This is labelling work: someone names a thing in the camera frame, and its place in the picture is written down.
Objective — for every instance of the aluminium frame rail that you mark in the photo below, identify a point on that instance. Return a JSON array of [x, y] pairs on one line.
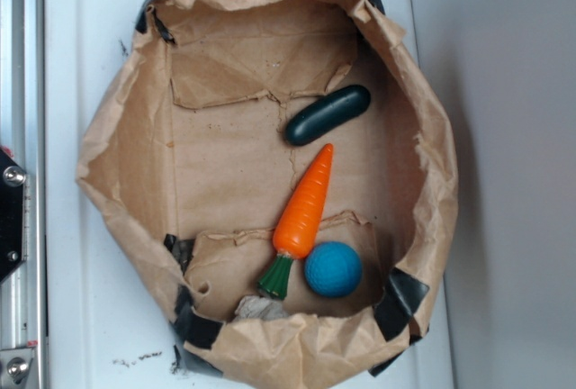
[[24, 304]]

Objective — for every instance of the orange plastic carrot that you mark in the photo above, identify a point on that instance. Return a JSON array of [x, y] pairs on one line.
[[295, 233]]

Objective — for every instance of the dark green plastic pickle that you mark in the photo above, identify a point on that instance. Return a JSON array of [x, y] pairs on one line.
[[326, 114]]

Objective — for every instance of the crumpled white paper scrap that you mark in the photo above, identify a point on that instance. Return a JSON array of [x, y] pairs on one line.
[[258, 307]]

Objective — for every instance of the brown paper bag bin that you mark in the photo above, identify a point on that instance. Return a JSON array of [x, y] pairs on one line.
[[187, 163]]

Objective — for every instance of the blue dimpled ball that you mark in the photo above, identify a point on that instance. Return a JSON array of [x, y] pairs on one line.
[[333, 269]]

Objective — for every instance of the black mounting bracket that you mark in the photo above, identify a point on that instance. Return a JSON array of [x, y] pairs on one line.
[[13, 181]]

